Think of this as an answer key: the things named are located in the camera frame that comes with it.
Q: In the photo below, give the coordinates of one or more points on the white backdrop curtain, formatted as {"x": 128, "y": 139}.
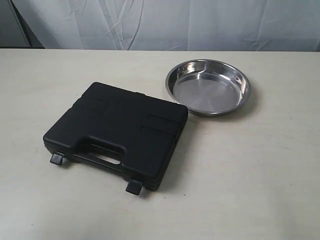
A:
{"x": 161, "y": 25}

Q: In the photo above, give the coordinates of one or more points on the round stainless steel tray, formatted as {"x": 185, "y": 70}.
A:
{"x": 208, "y": 87}

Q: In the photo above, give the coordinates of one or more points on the black plastic tool case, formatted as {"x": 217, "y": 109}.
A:
{"x": 129, "y": 133}

